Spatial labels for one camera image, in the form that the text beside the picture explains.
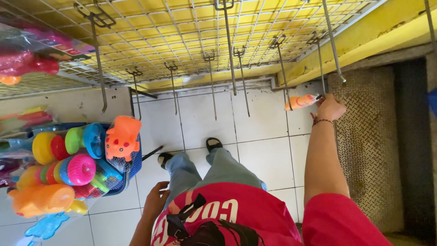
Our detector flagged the light blue jeans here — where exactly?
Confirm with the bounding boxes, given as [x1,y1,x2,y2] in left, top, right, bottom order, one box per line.
[165,148,267,209]

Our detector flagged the orange packaged toy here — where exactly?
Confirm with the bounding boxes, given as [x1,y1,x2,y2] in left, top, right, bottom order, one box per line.
[284,94,321,111]

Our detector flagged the light blue plastic toy shape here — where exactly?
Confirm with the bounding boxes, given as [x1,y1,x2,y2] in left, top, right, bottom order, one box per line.
[24,212,70,242]

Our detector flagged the yellow and red dumbbell toy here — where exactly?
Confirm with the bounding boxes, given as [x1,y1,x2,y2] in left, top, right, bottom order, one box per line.
[32,132,70,165]

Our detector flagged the white wire grid panel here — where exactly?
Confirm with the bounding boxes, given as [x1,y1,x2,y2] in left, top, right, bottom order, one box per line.
[0,0,388,100]

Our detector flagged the pink and blue dumbbell toy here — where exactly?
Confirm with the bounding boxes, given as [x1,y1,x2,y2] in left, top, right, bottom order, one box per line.
[53,154,97,187]

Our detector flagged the person's right hand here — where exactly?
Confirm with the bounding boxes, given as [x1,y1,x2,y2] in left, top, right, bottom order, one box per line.
[315,94,347,121]

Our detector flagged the red printed shirt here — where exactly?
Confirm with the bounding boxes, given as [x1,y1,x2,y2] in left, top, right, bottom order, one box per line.
[150,182,393,246]

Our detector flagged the large orange plastic toy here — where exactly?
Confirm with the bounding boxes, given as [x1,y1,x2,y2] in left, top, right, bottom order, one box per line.
[8,184,76,218]

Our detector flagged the packaged colourful stick toys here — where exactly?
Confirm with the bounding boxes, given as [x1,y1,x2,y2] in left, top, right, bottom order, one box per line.
[0,104,55,137]

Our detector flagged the metal tread plate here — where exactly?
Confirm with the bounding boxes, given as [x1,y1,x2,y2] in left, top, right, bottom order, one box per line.
[328,65,405,234]

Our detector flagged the green and blue dumbbell toy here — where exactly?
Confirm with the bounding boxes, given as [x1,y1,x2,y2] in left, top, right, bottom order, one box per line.
[65,123,107,159]

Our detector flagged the blue plastic basket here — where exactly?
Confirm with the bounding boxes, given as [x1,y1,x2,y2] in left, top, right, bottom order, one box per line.
[27,122,143,197]

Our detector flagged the hanging pink packaged toys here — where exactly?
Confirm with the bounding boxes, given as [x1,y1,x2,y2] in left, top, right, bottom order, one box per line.
[0,17,96,86]

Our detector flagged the blue object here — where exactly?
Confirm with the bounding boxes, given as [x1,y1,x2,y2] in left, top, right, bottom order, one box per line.
[427,88,437,117]

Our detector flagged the row of metal display hooks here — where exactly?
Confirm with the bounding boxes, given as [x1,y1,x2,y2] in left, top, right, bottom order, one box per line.
[73,0,437,121]

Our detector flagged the black metal rack leg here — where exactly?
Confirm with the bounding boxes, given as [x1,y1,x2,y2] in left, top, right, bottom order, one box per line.
[129,87,164,162]

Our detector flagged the beaded wrist bracelet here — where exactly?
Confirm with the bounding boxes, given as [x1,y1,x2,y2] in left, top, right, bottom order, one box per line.
[310,113,334,128]

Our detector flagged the person's left hand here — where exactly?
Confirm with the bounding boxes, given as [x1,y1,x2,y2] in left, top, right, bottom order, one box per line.
[142,181,171,220]

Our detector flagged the net bag of colourful toys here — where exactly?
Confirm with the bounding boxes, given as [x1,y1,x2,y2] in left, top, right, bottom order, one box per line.
[72,159,123,200]

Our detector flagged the orange pig toy in net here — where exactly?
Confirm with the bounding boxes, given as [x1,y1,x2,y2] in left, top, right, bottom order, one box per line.
[105,115,142,163]

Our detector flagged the black sandal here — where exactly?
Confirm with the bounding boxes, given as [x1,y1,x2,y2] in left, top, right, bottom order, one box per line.
[206,137,223,153]
[157,152,174,170]

